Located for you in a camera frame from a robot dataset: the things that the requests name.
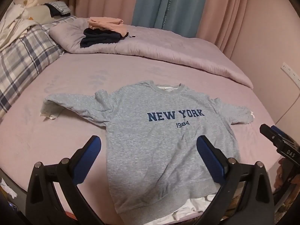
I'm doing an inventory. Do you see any grey New York sweatshirt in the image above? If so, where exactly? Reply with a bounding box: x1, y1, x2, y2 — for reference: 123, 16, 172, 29
41, 81, 253, 215

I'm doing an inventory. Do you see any white crumpled clothes pile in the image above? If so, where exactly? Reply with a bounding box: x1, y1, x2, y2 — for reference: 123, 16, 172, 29
1, 0, 40, 51

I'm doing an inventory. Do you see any person's right hand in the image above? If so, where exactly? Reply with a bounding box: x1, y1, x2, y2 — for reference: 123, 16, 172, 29
274, 158, 285, 189

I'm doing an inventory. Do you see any white garment at bed edge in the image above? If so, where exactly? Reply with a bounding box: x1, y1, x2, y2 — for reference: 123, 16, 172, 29
147, 193, 216, 225

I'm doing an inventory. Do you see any pink bed sheet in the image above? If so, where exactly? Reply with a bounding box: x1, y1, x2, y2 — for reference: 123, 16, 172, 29
0, 51, 275, 225

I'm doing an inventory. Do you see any pink folded duvet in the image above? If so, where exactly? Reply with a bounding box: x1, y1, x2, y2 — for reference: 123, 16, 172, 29
49, 18, 253, 88

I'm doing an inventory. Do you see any pink curtain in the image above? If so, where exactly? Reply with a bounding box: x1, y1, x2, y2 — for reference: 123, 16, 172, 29
68, 0, 247, 56

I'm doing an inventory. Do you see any plaid pillow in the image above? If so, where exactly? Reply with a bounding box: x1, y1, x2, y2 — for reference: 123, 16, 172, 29
1, 16, 76, 118

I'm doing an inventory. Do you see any teal curtain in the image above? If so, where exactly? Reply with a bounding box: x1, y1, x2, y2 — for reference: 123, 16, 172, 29
132, 0, 206, 38

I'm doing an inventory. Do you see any folded navy garment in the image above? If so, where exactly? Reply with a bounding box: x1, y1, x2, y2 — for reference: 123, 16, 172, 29
80, 28, 131, 48

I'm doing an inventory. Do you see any folded peach garment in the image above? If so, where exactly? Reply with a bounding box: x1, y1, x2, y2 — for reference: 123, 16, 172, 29
88, 17, 127, 36

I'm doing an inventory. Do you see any small plaid folded cloth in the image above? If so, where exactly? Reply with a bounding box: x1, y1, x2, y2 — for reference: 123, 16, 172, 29
44, 1, 71, 17

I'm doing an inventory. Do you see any white wall socket strip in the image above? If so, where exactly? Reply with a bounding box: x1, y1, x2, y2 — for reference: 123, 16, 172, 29
281, 62, 300, 88

